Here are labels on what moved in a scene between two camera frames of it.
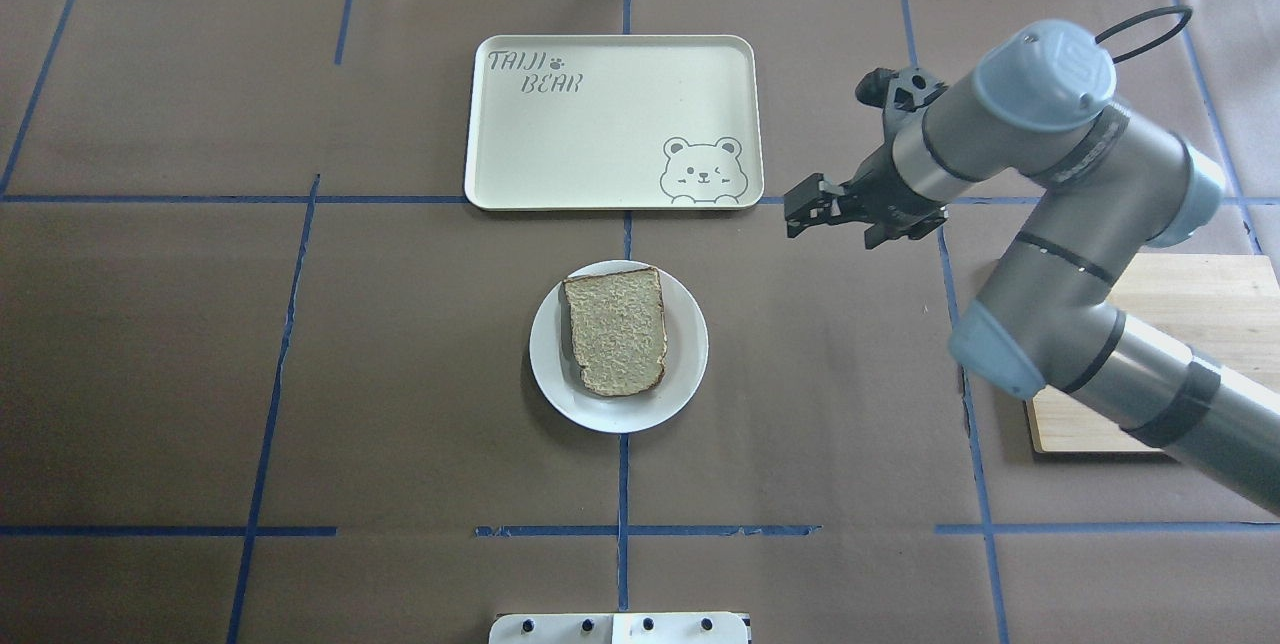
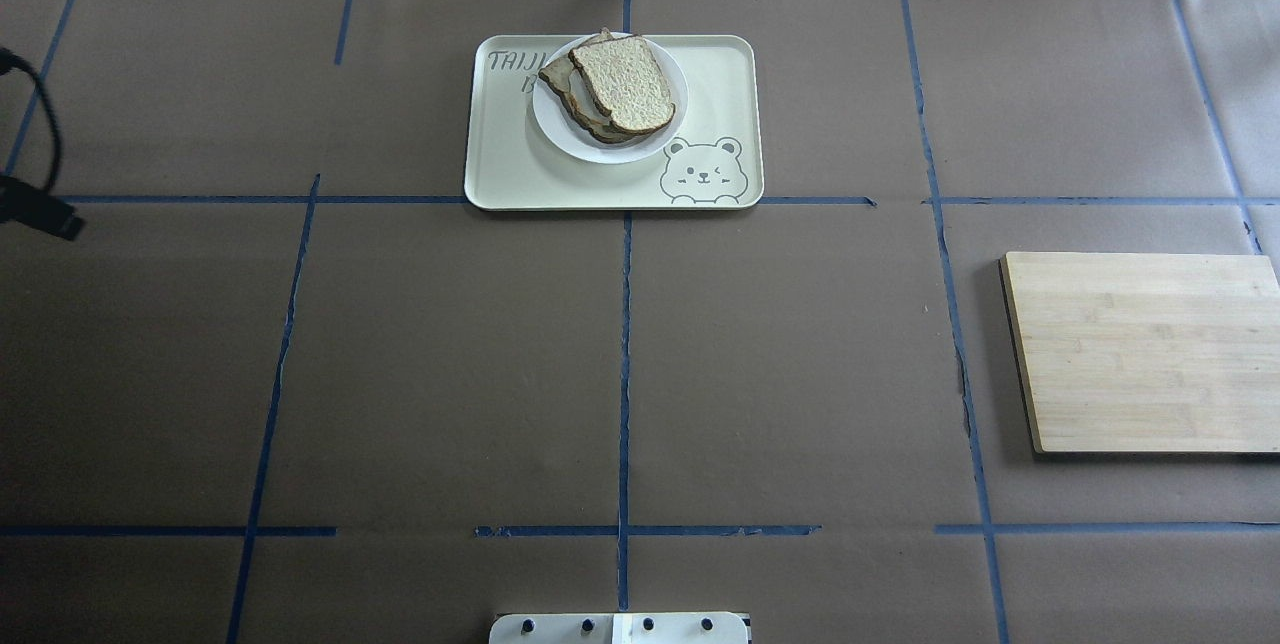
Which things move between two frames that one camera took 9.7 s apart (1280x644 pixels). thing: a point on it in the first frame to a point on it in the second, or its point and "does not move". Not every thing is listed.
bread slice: [617, 329] to [626, 79]
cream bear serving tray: [615, 123] does not move
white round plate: [618, 346] to [566, 132]
